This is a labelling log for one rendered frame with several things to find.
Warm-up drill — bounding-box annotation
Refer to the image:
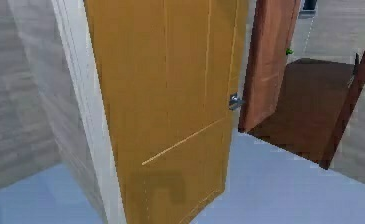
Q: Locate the yellow wooden room door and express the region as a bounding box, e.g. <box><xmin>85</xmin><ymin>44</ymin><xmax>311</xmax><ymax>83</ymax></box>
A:
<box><xmin>83</xmin><ymin>0</ymin><xmax>250</xmax><ymax>224</ymax></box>

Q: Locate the reddish brown room door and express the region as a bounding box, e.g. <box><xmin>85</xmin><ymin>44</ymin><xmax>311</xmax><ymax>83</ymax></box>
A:
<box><xmin>237</xmin><ymin>0</ymin><xmax>302</xmax><ymax>134</ymax></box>

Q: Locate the grey metal door handle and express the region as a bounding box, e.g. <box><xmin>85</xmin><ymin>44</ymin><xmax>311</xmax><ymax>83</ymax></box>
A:
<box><xmin>228</xmin><ymin>92</ymin><xmax>246</xmax><ymax>111</ymax></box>

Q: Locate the dark door handle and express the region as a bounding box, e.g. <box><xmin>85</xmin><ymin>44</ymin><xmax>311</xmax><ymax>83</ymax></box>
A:
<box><xmin>347</xmin><ymin>52</ymin><xmax>361</xmax><ymax>88</ymax></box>

